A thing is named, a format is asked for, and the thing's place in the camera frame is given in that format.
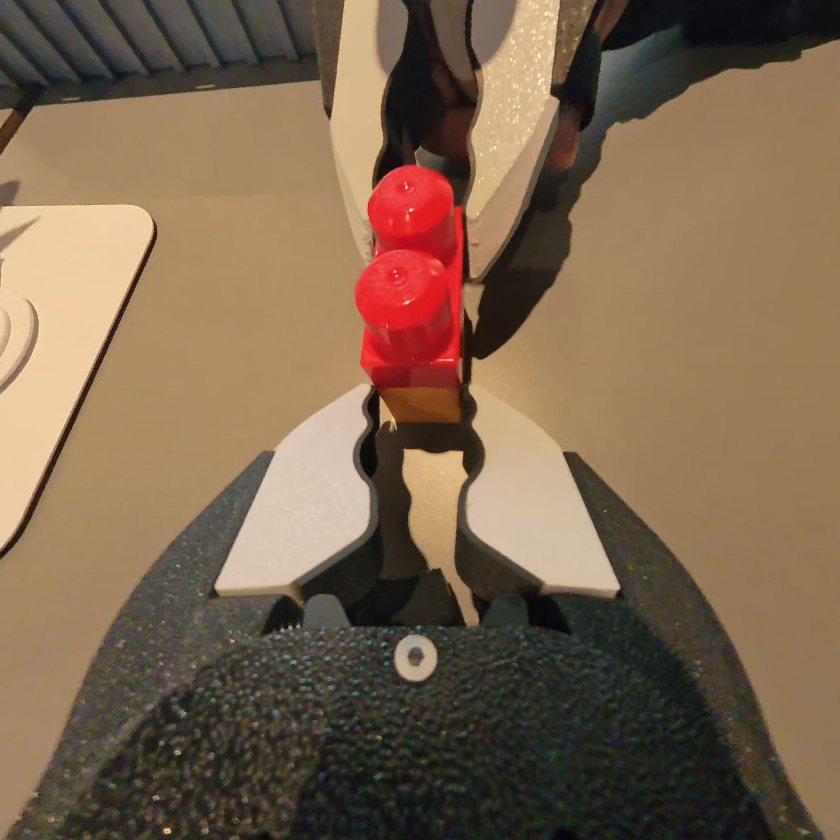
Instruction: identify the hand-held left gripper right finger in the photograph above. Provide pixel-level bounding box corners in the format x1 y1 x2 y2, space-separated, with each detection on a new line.
456 384 622 597

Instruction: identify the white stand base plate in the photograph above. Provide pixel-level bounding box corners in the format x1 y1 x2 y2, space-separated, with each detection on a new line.
0 205 157 559

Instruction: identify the grey storage bin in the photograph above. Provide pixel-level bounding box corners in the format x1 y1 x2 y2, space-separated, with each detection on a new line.
0 0 319 89

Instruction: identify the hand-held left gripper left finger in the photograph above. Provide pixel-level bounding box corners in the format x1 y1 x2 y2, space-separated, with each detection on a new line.
214 382 383 597

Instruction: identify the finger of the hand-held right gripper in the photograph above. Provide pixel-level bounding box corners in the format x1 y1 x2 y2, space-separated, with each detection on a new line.
323 0 412 256
465 0 564 284

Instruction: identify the yellow one-stud mega block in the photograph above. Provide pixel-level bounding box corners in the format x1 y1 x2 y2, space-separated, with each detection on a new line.
384 384 463 425

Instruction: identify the red two-stud mega block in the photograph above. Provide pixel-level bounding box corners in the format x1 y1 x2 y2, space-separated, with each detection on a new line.
354 164 468 395

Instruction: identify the person's right hand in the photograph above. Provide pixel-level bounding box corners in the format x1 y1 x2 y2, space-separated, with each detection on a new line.
416 62 585 175

